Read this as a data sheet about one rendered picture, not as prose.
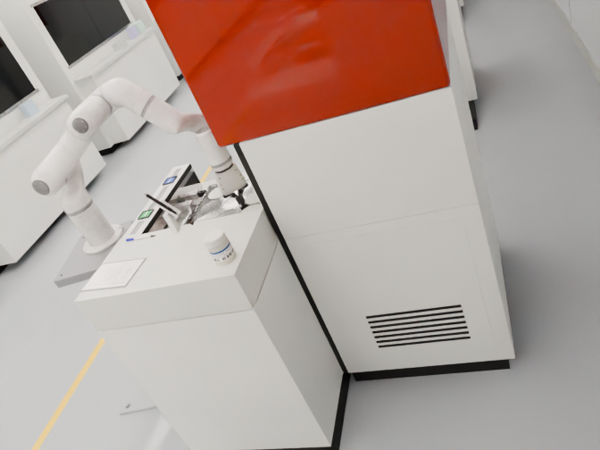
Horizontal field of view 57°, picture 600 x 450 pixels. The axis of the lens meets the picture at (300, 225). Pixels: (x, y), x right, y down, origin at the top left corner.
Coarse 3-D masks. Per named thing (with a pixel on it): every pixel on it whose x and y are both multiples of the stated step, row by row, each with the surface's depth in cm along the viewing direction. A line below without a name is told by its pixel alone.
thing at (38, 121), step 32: (0, 32) 523; (0, 64) 516; (0, 96) 509; (32, 96) 545; (64, 96) 551; (0, 128) 503; (32, 128) 509; (64, 128) 547; (0, 160) 470; (32, 160) 502; (96, 160) 582; (0, 192) 465; (32, 192) 496; (0, 224) 459; (32, 224) 489; (0, 256) 466
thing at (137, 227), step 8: (176, 168) 255; (184, 168) 251; (168, 176) 250; (168, 184) 242; (160, 192) 239; (168, 192) 235; (160, 200) 231; (144, 208) 230; (152, 208) 228; (152, 216) 221; (136, 224) 220; (144, 224) 217; (128, 232) 217; (136, 232) 215
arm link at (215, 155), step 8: (208, 128) 196; (200, 136) 194; (208, 136) 194; (200, 144) 197; (208, 144) 195; (216, 144) 196; (208, 152) 197; (216, 152) 197; (224, 152) 199; (208, 160) 200; (216, 160) 199; (224, 160) 200
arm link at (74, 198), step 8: (80, 168) 229; (72, 176) 227; (80, 176) 229; (72, 184) 228; (80, 184) 228; (64, 192) 229; (72, 192) 227; (80, 192) 227; (64, 200) 226; (72, 200) 226; (80, 200) 227; (88, 200) 230; (64, 208) 227; (72, 208) 226; (80, 208) 227
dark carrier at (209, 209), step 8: (248, 184) 227; (208, 192) 235; (248, 192) 220; (208, 200) 228; (216, 200) 226; (224, 200) 223; (232, 200) 220; (200, 208) 225; (208, 208) 222; (216, 208) 220; (224, 208) 217; (232, 208) 214; (240, 208) 212; (200, 216) 219; (208, 216) 216; (216, 216) 214
